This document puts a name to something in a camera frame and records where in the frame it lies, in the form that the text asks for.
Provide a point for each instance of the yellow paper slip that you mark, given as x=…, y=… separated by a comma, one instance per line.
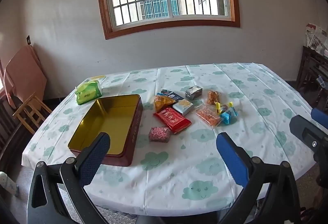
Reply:
x=96, y=77

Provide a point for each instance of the orange chips packet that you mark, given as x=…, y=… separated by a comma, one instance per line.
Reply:
x=161, y=102

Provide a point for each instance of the yellow candy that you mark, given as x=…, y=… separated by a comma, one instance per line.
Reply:
x=223, y=107

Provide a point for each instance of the pink snack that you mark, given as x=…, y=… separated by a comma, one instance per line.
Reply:
x=159, y=134

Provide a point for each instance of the white bottle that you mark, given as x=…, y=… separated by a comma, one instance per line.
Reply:
x=7, y=184

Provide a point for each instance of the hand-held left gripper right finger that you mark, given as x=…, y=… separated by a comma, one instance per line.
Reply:
x=230, y=157

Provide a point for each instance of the silver snack packet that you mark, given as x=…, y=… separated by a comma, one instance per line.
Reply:
x=193, y=92

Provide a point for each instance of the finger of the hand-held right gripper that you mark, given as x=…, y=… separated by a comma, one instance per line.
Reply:
x=320, y=115
x=305, y=129

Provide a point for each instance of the red snack packet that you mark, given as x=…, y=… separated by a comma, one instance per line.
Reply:
x=171, y=119

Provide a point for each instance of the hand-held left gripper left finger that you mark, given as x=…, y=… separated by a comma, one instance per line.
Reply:
x=93, y=160

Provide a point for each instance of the dark wooden cabinet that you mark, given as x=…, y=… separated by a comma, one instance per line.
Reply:
x=307, y=67

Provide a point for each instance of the cloud print tablecloth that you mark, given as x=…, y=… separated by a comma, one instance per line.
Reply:
x=179, y=162

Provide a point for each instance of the clear packet of pink snacks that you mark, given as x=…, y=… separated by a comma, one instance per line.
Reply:
x=207, y=115

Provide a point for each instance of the light blue candy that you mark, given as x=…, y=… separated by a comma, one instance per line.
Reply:
x=226, y=119

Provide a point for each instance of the pink cloth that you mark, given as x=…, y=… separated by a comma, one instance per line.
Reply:
x=25, y=73

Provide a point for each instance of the green tissue pack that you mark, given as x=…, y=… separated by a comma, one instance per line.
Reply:
x=88, y=92

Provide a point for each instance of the black wall switch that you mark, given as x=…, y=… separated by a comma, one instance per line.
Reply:
x=28, y=40

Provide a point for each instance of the dark wooden bench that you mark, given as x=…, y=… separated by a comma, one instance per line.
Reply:
x=7, y=124

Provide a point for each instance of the wooden stool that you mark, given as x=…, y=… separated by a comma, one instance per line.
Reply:
x=24, y=104

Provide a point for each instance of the blue cracker packet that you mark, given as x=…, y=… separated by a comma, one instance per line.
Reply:
x=183, y=106

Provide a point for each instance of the stack of newspapers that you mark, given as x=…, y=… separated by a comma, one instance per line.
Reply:
x=316, y=39

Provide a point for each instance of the red and gold tin box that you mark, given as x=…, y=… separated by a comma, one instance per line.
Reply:
x=110, y=116

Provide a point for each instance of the clear packet of orange snacks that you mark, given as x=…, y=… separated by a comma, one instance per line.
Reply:
x=213, y=97

